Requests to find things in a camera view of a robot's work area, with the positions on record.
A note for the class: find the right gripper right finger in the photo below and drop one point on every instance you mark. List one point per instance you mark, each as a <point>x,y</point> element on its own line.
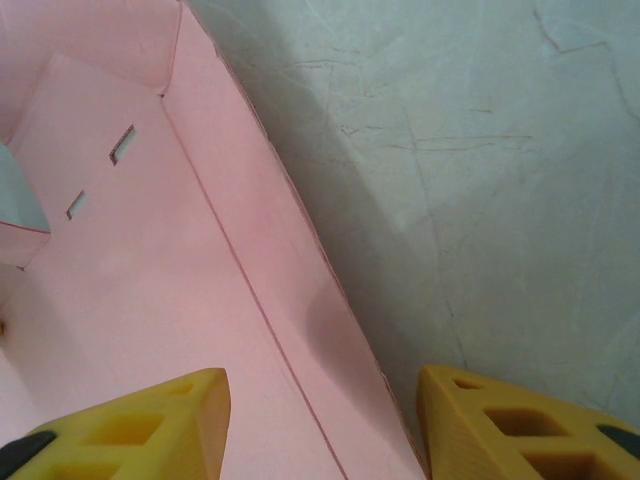
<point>450,425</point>

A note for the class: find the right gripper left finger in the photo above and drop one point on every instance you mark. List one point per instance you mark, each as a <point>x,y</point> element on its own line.
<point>210,425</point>

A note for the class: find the pink paper box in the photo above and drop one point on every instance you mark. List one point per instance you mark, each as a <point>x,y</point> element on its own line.
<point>175,250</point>

